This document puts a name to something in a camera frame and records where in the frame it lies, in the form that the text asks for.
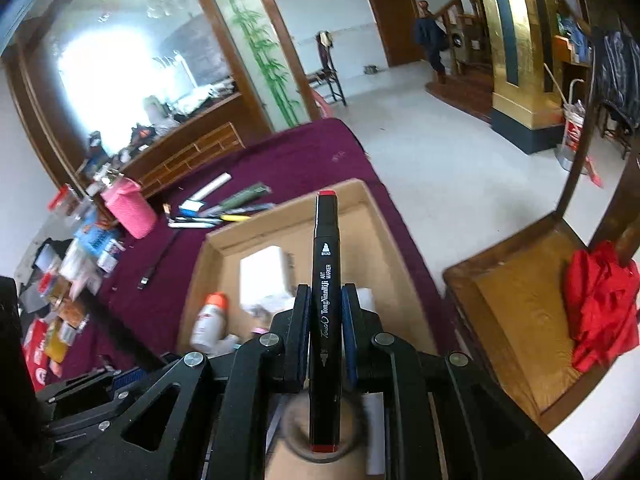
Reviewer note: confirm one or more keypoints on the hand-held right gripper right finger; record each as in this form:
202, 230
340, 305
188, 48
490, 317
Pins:
350, 335

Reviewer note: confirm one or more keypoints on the pink knitted cup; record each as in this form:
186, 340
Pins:
130, 207

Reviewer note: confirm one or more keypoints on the dark wooden chair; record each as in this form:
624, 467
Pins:
327, 80

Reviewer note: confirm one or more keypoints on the plastic jar red lid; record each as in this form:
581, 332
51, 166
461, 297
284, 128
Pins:
65, 200

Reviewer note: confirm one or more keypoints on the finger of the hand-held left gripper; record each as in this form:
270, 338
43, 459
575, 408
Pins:
130, 377

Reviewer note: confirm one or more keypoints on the red cloth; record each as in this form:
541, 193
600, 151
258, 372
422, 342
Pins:
600, 305

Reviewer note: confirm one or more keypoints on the cardboard box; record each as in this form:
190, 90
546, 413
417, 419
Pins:
380, 240

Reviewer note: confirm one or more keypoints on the plastic jar blue label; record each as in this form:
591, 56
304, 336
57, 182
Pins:
97, 232

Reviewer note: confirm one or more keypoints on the maroon tablecloth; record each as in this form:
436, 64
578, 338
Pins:
300, 155

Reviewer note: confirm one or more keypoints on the small black pen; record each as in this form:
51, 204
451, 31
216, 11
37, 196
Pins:
160, 257

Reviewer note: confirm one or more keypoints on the black marker red cap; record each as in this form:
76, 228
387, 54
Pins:
325, 270

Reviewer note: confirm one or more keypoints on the white barcode box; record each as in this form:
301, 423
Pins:
111, 257

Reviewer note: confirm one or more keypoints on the wooden cabinet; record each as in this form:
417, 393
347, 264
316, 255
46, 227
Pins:
200, 145

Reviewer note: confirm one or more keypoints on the white rectangular bar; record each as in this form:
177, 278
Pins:
374, 435

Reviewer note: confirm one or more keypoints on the white charger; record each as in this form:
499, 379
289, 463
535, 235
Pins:
265, 275

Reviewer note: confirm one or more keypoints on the gold pillar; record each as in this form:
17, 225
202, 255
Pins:
520, 60

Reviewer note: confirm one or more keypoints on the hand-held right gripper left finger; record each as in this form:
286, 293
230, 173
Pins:
301, 330

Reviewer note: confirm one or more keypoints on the wooden staircase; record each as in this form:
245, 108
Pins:
465, 85

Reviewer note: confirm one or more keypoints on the red packet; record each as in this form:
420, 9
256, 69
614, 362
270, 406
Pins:
36, 355

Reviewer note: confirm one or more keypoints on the wooden door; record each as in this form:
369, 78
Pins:
392, 20

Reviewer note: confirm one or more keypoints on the green pen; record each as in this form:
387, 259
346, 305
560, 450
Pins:
240, 199

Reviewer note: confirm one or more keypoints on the white bucket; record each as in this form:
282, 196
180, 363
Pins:
575, 132

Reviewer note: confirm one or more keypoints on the white glue bottle orange cap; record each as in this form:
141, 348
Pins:
210, 325

